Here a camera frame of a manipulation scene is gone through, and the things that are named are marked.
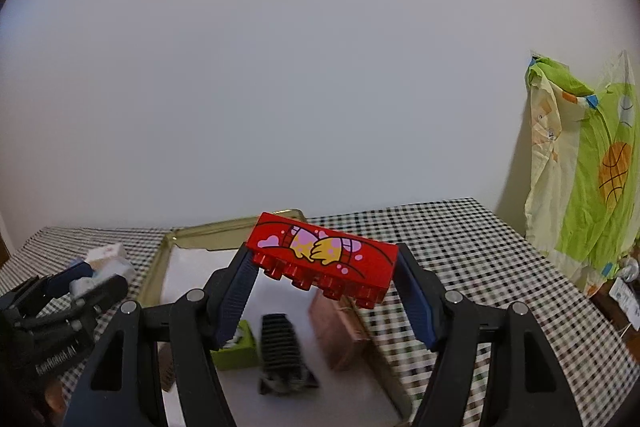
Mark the small white box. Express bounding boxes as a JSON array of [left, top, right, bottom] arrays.
[[70, 243, 137, 299]]

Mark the copper framed tin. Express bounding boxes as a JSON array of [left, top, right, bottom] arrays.
[[308, 291, 370, 372]]

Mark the red toy brick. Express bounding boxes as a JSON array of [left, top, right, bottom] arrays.
[[246, 212, 399, 309]]

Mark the left hand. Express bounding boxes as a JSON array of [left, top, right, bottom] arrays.
[[32, 377, 67, 426]]

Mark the green soccer toy block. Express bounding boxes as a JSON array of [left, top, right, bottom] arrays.
[[212, 320, 260, 371]]

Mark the cluttered side table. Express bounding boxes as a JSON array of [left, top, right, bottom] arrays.
[[591, 257, 639, 359]]

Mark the checkered tablecloth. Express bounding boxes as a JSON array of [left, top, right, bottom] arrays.
[[1, 198, 639, 426]]

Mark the black hair trimmer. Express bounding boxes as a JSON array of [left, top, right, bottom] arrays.
[[258, 313, 320, 395]]

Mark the white paper liner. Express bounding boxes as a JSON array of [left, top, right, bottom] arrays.
[[160, 246, 404, 427]]

